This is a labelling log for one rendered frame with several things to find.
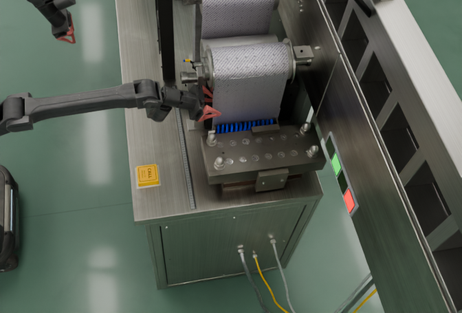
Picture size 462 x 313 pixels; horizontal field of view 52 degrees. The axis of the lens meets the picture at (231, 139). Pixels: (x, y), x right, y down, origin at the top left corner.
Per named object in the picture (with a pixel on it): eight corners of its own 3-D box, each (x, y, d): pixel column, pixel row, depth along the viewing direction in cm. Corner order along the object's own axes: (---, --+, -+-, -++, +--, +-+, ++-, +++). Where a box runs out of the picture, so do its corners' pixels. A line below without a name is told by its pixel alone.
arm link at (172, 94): (163, 96, 141) (161, 81, 144) (155, 109, 146) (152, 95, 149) (184, 100, 145) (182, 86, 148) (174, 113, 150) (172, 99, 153)
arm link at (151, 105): (146, 100, 138) (141, 78, 142) (131, 123, 146) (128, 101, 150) (182, 106, 145) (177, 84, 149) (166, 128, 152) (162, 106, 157)
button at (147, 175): (137, 169, 166) (136, 166, 164) (157, 166, 167) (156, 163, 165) (138, 186, 163) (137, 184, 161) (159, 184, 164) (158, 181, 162)
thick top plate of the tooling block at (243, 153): (201, 144, 166) (201, 135, 161) (309, 131, 172) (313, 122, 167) (208, 185, 157) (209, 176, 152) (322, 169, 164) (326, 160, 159)
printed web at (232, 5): (194, 66, 194) (196, -41, 152) (250, 60, 198) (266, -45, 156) (210, 144, 174) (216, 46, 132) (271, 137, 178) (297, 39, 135)
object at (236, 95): (211, 115, 159) (214, 79, 144) (278, 108, 163) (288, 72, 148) (212, 116, 159) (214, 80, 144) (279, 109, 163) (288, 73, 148)
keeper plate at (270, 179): (254, 186, 165) (258, 171, 156) (282, 183, 166) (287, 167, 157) (256, 193, 163) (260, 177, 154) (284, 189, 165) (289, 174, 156)
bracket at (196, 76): (185, 121, 179) (184, 66, 154) (201, 119, 181) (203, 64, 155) (186, 131, 177) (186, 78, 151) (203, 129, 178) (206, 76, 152)
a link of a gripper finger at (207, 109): (216, 126, 155) (191, 121, 151) (212, 109, 159) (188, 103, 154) (227, 113, 151) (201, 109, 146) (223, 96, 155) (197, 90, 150)
